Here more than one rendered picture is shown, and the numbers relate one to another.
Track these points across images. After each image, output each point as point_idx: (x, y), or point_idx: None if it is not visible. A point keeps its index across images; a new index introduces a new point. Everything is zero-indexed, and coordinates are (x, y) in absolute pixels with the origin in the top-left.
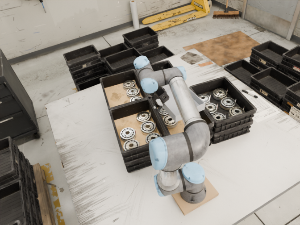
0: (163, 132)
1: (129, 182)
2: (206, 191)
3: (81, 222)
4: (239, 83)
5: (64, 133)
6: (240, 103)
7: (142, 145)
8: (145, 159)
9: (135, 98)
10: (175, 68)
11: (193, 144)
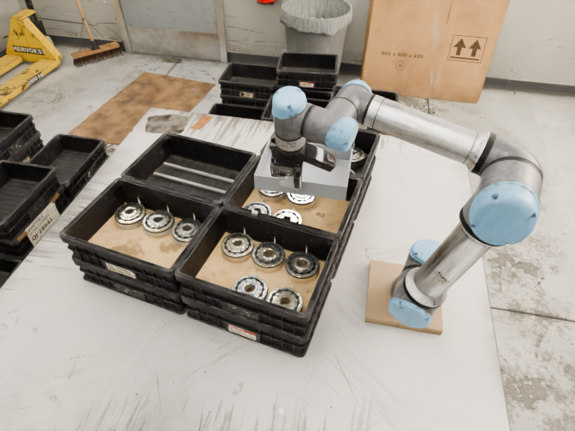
0: (312, 240)
1: (323, 369)
2: None
3: None
4: None
5: (66, 420)
6: None
7: (318, 279)
8: (320, 306)
9: (181, 227)
10: (352, 85)
11: (537, 163)
